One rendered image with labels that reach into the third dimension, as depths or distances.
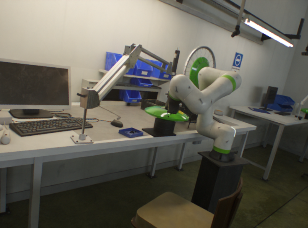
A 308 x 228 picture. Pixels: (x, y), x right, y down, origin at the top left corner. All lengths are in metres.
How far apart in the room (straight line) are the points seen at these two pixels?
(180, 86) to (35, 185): 0.87
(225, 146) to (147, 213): 0.74
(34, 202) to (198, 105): 0.95
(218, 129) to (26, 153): 1.20
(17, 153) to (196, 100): 0.84
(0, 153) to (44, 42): 1.16
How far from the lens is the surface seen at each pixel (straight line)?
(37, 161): 1.29
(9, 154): 1.18
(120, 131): 1.51
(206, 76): 1.58
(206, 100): 1.18
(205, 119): 1.74
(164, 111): 1.58
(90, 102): 1.26
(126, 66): 1.43
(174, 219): 1.36
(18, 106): 1.64
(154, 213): 1.36
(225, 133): 1.72
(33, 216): 1.45
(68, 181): 2.58
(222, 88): 1.36
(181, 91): 1.18
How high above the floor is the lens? 1.39
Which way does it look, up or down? 13 degrees down
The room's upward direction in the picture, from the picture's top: 11 degrees clockwise
